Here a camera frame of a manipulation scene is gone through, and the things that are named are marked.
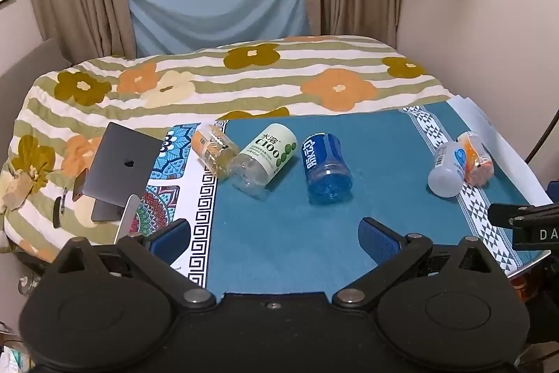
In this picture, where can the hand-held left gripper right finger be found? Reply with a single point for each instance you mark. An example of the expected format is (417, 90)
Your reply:
(379, 236)

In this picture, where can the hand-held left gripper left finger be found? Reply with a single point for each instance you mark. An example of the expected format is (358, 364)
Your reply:
(171, 236)

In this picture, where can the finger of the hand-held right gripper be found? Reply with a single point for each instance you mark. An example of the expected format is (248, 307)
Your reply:
(519, 212)

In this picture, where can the blue plastic bottle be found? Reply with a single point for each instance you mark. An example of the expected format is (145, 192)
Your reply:
(326, 165)

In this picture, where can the orange label clear cup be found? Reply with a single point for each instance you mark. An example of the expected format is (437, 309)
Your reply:
(478, 162)
(214, 148)

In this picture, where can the white blue label cup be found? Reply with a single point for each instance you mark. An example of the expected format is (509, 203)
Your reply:
(446, 171)

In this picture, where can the white green label clear cup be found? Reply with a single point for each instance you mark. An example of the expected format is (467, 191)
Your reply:
(267, 154)

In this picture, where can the silver laptop stand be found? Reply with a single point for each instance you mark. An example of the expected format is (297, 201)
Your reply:
(126, 218)

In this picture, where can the colourful patterned cloth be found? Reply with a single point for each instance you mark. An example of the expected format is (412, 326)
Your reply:
(168, 156)

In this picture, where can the grey laptop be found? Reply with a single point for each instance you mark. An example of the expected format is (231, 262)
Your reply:
(122, 163)

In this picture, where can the teal table mat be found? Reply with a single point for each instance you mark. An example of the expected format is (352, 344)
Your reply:
(284, 233)

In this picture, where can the phone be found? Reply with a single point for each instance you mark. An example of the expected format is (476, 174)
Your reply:
(81, 184)

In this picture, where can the small dark device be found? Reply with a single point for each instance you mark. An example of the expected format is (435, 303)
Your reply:
(58, 209)

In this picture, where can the floral striped blanket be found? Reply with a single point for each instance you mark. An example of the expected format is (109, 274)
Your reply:
(209, 84)

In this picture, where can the grey headboard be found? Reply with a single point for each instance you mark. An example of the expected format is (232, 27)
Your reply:
(30, 62)

